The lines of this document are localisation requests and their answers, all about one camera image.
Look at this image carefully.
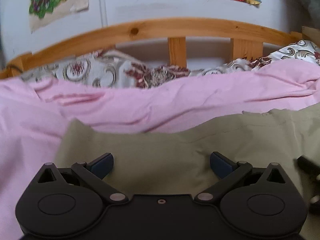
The olive beige brown garment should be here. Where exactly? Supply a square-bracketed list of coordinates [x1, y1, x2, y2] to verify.
[55, 104, 319, 200]

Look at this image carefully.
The pink bed sheet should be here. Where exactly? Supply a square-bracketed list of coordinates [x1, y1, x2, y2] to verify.
[1, 60, 319, 239]

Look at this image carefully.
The floral patterned quilt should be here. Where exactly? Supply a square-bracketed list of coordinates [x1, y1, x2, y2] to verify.
[20, 40, 319, 89]

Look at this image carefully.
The wooden bed frame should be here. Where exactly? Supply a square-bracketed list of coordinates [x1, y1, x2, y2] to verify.
[1, 17, 319, 79]

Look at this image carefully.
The white wall cable conduit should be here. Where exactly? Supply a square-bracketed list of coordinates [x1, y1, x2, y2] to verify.
[96, 0, 108, 28]

